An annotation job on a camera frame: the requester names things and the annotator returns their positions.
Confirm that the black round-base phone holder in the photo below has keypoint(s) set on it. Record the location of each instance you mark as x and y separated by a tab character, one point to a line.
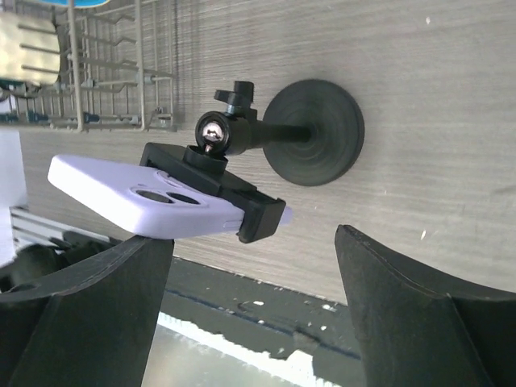
312	133

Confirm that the blue plate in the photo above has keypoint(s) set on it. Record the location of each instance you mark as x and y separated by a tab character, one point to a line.
81	4

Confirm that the purple-cased phone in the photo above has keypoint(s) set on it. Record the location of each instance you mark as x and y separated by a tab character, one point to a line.
142	200

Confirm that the grey wire dish rack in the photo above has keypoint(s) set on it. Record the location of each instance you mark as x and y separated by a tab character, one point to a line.
118	70

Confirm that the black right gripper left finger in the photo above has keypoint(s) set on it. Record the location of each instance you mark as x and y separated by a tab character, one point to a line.
86	320

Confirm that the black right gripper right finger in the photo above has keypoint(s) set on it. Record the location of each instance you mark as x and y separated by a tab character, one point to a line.
419	326

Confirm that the cream ribbed cup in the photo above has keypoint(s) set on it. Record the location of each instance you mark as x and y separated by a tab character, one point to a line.
30	49

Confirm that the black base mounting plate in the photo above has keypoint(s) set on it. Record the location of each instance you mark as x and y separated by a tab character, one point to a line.
222	302

